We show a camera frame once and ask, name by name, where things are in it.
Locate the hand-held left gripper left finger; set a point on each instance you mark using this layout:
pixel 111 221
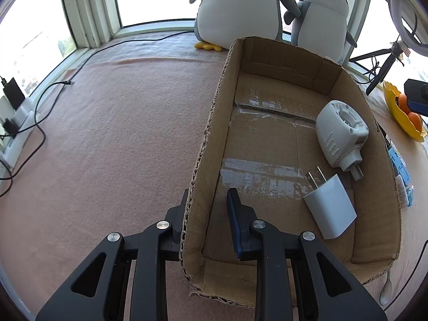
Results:
pixel 174 217

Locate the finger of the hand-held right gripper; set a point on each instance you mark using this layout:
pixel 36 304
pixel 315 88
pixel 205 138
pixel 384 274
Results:
pixel 416 92

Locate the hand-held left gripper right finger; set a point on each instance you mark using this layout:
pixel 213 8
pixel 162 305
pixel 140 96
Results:
pixel 234 224

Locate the blue plastic item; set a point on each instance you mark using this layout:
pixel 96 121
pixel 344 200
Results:
pixel 398 164

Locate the brown cardboard box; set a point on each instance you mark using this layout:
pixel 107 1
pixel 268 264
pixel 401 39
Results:
pixel 267 140

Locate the orange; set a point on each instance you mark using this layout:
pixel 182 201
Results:
pixel 403 102
pixel 415 120

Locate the yellow bowl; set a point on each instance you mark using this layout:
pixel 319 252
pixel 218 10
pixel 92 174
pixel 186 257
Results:
pixel 398 115

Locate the black tripod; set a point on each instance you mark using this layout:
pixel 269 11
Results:
pixel 384 70

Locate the white plug-in vaporizer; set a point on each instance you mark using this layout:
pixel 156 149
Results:
pixel 334 133

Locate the pink blanket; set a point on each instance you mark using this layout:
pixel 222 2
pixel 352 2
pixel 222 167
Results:
pixel 117 140

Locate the small grey penguin plush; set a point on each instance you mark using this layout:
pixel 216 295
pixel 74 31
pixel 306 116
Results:
pixel 317 23

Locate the white plastic spoon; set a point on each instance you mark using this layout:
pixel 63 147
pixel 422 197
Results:
pixel 386 289

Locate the white power strip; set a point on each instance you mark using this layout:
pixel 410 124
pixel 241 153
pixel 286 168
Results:
pixel 21 113

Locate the large grey penguin plush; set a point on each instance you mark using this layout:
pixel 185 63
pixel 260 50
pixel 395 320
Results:
pixel 237 3

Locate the black power adapter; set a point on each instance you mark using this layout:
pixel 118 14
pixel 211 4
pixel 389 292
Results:
pixel 14 92

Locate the white wall charger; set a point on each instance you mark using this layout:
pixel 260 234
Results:
pixel 331 207

